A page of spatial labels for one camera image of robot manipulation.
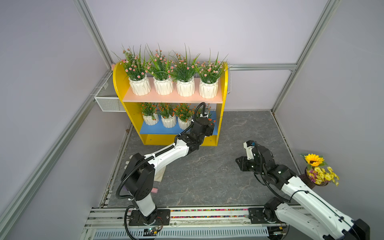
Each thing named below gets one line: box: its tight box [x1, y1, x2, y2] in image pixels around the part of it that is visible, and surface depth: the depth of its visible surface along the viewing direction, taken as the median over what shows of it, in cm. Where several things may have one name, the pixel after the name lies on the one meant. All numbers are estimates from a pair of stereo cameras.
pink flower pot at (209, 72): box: [193, 48, 229, 99], surface depth 67 cm
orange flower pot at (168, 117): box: [158, 102, 177, 128], surface depth 90 cm
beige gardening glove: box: [154, 166, 167, 182], surface depth 88 cm
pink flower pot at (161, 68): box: [145, 43, 175, 96], surface depth 66 cm
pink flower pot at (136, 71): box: [111, 44, 152, 96], surface depth 69 cm
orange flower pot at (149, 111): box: [139, 102, 159, 126], surface depth 89 cm
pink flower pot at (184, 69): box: [169, 43, 201, 97], surface depth 68 cm
